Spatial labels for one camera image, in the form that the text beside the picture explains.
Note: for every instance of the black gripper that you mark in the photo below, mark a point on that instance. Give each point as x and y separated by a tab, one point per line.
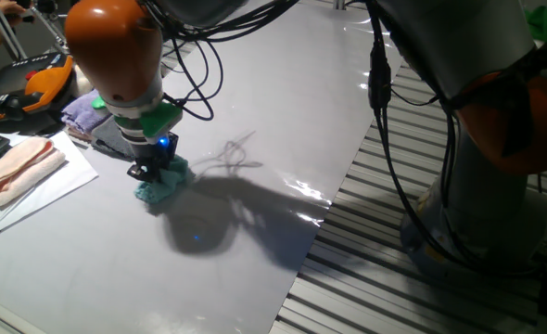
157	150

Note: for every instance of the teal microfibre cloth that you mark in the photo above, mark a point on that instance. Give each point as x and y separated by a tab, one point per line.
162	188

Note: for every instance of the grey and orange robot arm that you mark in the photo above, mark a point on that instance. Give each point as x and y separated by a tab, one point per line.
116	46

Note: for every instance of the grey folded cloth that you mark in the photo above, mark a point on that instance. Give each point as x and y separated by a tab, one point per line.
113	139

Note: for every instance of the purple folded cloth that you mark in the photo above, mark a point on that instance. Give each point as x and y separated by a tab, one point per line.
83	116

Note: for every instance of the pink folded cloth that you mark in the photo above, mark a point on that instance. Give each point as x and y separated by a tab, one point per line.
14	158
28	181

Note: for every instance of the bystander hand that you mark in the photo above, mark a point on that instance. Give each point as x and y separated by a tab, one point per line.
11	10

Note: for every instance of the white printed paper sheet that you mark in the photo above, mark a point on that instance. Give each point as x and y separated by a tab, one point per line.
65	176

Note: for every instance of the glossy white table sheet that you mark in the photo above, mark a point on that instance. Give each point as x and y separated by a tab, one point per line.
185	260

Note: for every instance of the white egg-shaped object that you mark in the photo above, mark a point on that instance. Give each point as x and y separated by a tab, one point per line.
81	86

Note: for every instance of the black and orange teach pendant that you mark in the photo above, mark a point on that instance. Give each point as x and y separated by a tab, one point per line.
23	88

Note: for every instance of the silver tripod leg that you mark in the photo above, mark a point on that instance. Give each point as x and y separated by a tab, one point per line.
4	30
51	30

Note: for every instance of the green printed wrist mount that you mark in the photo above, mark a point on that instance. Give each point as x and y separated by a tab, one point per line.
160	120

